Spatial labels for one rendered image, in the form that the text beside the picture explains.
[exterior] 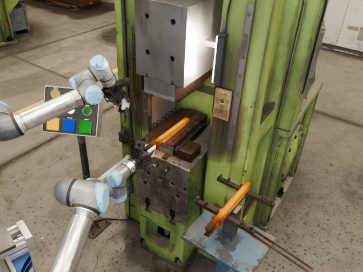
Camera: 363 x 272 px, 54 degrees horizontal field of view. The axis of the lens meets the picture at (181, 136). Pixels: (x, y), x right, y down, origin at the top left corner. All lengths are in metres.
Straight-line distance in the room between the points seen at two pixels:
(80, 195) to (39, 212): 1.72
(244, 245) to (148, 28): 1.18
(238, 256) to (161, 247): 0.87
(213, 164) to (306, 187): 1.53
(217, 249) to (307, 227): 1.39
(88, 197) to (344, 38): 6.06
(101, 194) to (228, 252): 0.75
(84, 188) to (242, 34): 0.98
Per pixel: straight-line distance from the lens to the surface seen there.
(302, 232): 3.08
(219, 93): 1.87
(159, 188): 2.21
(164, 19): 1.76
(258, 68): 1.77
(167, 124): 2.21
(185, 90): 1.95
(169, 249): 2.57
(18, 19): 7.16
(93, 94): 1.52
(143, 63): 1.91
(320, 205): 3.37
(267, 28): 1.70
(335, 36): 7.01
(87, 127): 2.19
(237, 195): 1.75
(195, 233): 1.92
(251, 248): 1.91
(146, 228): 2.57
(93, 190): 1.45
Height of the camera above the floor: 2.17
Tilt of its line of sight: 34 degrees down
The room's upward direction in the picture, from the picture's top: 3 degrees clockwise
